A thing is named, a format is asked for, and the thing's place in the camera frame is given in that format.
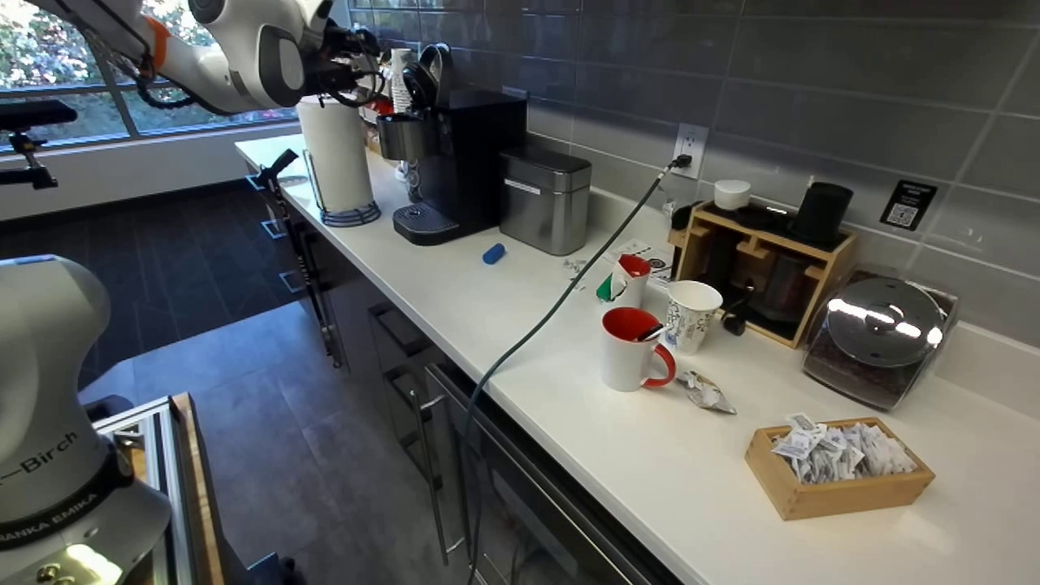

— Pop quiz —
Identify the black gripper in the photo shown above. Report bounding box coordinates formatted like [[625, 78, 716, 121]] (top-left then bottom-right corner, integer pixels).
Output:
[[323, 27, 454, 112]]

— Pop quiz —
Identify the black silver Keurig coffeemaker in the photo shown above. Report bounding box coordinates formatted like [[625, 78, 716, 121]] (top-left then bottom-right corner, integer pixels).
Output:
[[376, 85, 530, 248]]

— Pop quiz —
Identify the white paper towel roll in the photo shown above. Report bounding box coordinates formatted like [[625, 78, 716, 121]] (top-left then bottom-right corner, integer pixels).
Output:
[[297, 93, 376, 222]]

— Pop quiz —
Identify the grey paper towel holder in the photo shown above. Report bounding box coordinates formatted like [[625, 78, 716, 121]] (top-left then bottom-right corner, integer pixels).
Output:
[[316, 196, 385, 232]]

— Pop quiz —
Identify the stainless steel counter box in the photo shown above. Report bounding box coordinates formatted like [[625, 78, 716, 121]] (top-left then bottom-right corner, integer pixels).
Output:
[[498, 144, 595, 259]]

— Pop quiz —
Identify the dark wood drawer cabinet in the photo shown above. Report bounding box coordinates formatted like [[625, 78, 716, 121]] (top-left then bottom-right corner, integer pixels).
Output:
[[253, 176, 480, 585]]

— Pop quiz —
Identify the red green white mug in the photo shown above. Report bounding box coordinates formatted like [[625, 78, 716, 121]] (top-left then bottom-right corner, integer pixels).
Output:
[[595, 251, 656, 312]]

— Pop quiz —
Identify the small white cup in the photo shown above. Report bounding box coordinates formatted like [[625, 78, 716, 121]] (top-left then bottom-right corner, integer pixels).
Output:
[[713, 176, 754, 214]]

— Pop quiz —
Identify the white mug red inside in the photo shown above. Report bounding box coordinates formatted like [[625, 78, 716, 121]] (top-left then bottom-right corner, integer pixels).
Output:
[[597, 305, 678, 397]]

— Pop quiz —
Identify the white patterned mug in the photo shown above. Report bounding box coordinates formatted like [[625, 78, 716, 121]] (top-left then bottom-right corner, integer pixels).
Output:
[[661, 275, 727, 353]]

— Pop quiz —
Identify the black tripod stand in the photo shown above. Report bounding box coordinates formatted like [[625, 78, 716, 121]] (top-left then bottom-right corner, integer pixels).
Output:
[[0, 98, 81, 192]]

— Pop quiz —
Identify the metal spoon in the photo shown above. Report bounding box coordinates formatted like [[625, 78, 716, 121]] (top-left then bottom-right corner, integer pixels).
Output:
[[677, 367, 742, 419]]

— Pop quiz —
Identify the black canister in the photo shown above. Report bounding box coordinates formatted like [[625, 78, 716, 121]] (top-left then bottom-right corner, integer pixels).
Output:
[[794, 179, 854, 252]]

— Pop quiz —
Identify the wooden counter organizer rack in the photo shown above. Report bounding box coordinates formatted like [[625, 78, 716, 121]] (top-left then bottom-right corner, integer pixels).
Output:
[[665, 202, 861, 352]]

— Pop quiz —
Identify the stainless steel dishwasher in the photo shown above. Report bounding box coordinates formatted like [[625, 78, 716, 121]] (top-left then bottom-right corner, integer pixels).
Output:
[[420, 361, 687, 585]]

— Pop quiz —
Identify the white sugar packet heap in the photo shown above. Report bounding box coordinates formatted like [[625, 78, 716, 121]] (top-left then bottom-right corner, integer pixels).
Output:
[[769, 415, 920, 485]]

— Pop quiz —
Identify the wooden packet box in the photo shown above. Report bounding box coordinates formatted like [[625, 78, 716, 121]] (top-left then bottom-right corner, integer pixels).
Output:
[[744, 411, 939, 523]]

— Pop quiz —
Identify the black camera on mount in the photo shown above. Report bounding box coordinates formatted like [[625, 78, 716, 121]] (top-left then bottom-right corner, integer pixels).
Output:
[[257, 146, 302, 188]]

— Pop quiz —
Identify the black power cable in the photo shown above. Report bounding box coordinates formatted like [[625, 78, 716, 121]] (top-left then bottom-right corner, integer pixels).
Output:
[[459, 151, 695, 585]]

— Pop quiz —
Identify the orange cable strap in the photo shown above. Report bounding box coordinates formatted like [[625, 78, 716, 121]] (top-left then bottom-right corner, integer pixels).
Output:
[[139, 12, 177, 78]]

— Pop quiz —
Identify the white wall outlet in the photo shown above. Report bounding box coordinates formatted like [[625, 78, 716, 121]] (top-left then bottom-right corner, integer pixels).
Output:
[[669, 121, 713, 176]]

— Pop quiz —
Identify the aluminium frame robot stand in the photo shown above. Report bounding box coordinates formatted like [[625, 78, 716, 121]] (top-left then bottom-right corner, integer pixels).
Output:
[[90, 390, 231, 585]]

